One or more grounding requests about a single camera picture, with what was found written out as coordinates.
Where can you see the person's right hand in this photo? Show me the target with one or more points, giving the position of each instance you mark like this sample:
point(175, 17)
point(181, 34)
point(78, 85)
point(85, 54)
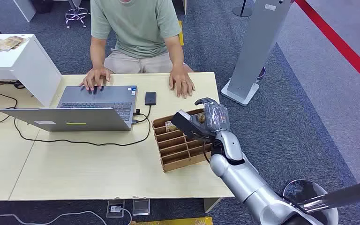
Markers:
point(95, 77)

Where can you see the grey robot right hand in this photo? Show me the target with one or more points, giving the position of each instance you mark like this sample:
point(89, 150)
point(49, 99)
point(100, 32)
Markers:
point(216, 116)

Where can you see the person's left hand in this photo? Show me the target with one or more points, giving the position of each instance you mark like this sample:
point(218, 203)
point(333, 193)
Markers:
point(180, 81)

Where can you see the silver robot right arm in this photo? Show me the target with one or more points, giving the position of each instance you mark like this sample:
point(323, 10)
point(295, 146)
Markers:
point(245, 180)

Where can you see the person's left forearm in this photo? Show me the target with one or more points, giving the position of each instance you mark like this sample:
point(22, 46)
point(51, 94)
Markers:
point(175, 52)

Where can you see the person's right forearm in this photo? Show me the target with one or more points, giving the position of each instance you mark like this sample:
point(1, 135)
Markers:
point(98, 54)

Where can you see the patterned card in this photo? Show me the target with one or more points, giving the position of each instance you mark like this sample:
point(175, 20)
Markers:
point(201, 118)
point(169, 126)

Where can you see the cardboard card organizer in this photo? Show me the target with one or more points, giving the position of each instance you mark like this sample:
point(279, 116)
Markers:
point(175, 149)

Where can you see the person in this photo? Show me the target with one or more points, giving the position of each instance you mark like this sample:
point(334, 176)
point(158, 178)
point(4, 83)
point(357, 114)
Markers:
point(136, 28)

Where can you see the black smartphone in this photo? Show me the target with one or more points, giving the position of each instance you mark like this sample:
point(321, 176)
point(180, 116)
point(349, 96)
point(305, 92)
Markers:
point(150, 98)

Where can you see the grey laptop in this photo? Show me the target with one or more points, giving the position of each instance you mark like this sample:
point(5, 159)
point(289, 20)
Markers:
point(74, 115)

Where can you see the yellow panel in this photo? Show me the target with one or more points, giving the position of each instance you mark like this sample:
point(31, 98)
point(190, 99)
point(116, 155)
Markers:
point(181, 34)

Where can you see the chrome chair base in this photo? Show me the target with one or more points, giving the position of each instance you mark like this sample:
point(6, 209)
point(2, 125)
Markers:
point(76, 14)

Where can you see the white cabinet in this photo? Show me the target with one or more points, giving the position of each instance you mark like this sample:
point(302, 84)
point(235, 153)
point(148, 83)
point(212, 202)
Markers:
point(27, 66)

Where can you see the black scissors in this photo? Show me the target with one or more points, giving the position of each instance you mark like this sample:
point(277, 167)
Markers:
point(14, 83)

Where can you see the grey kiosk stand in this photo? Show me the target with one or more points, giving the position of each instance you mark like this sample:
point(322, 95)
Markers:
point(257, 46)

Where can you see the black stanchion base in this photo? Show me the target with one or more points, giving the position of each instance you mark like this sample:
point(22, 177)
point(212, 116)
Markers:
point(242, 11)

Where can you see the stack of patterned cards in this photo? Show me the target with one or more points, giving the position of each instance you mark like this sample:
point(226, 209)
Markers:
point(6, 44)

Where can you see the white furniture panel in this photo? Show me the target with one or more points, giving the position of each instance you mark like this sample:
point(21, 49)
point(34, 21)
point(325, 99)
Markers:
point(24, 9)

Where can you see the yellow floor tape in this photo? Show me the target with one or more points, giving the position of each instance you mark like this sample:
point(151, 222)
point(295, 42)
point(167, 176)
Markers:
point(180, 221)

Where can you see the empty floor socket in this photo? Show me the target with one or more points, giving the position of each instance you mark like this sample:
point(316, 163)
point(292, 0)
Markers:
point(141, 207)

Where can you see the floor socket with plug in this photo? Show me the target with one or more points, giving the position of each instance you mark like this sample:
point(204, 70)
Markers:
point(115, 209)

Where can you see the chrome stanchion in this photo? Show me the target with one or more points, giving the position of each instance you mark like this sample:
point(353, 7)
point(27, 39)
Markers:
point(341, 196)

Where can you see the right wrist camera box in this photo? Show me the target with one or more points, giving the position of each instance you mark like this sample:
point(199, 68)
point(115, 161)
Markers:
point(186, 125)

